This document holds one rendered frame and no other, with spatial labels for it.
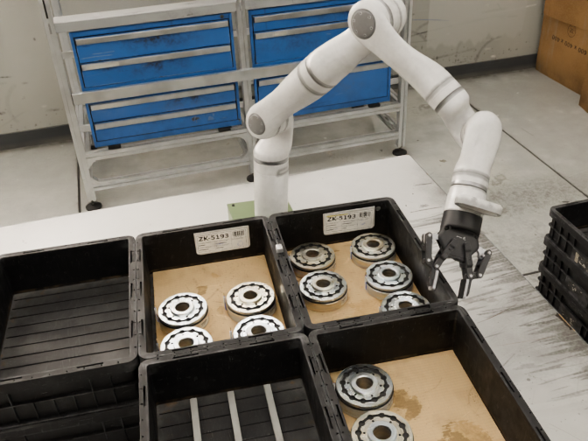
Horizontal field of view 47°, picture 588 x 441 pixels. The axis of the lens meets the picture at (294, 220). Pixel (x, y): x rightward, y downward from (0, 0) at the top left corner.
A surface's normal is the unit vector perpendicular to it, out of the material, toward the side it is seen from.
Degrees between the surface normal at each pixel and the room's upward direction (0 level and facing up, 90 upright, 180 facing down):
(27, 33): 90
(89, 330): 0
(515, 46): 90
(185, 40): 90
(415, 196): 0
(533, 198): 0
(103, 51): 90
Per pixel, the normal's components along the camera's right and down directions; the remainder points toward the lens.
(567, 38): -0.95, 0.17
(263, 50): 0.28, 0.52
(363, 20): -0.60, 0.34
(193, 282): -0.04, -0.83
